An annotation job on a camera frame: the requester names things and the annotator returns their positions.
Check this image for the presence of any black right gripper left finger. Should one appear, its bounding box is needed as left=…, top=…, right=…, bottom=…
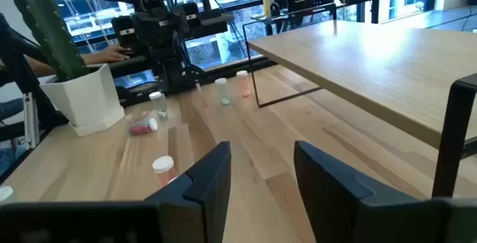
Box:
left=144, top=141, right=232, bottom=243

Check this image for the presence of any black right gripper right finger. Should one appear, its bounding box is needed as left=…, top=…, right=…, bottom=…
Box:
left=293, top=140, right=446, bottom=243

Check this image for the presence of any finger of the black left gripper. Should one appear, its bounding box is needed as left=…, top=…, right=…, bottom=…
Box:
left=111, top=15, right=136, bottom=49
left=182, top=2, right=204, bottom=40

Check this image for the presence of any salmon medicine bottle white cap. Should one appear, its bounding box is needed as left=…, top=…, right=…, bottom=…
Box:
left=151, top=155, right=180, bottom=189
left=236, top=70, right=252, bottom=98

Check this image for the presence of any clear bottle with red pills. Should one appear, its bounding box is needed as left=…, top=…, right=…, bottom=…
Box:
left=128, top=118, right=159, bottom=136

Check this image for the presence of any person's forearm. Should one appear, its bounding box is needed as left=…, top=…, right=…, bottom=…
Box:
left=25, top=51, right=101, bottom=78

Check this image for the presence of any person's hand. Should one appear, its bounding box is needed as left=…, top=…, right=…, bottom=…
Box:
left=92, top=44, right=132, bottom=64

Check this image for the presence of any white plant pot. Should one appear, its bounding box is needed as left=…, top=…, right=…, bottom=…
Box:
left=39, top=63, right=126, bottom=132

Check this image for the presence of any tall green cactus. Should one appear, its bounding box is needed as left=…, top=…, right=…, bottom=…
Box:
left=7, top=0, right=92, bottom=83

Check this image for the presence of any white pot saucer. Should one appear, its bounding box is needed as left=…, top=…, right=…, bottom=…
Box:
left=68, top=105, right=126, bottom=137

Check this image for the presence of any person's leg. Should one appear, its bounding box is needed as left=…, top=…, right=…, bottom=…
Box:
left=0, top=98, right=26, bottom=175

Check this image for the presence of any aluminium profile post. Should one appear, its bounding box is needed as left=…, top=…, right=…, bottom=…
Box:
left=22, top=92, right=40, bottom=151

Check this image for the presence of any wooden shelf black metal frame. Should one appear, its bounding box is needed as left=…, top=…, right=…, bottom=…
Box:
left=241, top=2, right=477, bottom=199

